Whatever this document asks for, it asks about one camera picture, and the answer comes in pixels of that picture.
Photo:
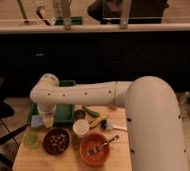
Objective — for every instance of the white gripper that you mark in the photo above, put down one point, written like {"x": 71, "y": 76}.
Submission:
{"x": 48, "y": 120}

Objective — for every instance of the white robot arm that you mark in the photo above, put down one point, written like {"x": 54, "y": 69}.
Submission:
{"x": 155, "y": 129}

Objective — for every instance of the green plastic cup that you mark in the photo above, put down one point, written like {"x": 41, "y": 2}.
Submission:
{"x": 31, "y": 140}

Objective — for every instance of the white paper cup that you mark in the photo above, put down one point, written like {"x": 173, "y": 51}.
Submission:
{"x": 81, "y": 127}

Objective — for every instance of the green plastic tray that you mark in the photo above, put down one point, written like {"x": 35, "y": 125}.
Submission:
{"x": 63, "y": 113}

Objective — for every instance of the dark bowl with nuts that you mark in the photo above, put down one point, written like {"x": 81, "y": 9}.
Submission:
{"x": 56, "y": 141}

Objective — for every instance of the small dark tin can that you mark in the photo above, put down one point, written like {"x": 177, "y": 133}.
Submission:
{"x": 79, "y": 114}

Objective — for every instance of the green cucumber toy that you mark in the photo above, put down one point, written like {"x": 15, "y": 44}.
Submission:
{"x": 91, "y": 112}

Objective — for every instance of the orange bowl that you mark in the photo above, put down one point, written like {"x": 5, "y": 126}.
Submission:
{"x": 90, "y": 141}

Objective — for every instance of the metal fork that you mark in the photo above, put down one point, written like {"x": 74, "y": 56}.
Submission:
{"x": 97, "y": 149}

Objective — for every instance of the green box on shelf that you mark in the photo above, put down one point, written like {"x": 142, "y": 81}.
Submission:
{"x": 77, "y": 20}

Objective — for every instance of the black chair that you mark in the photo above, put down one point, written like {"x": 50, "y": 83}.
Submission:
{"x": 141, "y": 11}

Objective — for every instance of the dish brush white handle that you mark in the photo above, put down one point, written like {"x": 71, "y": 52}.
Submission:
{"x": 107, "y": 125}

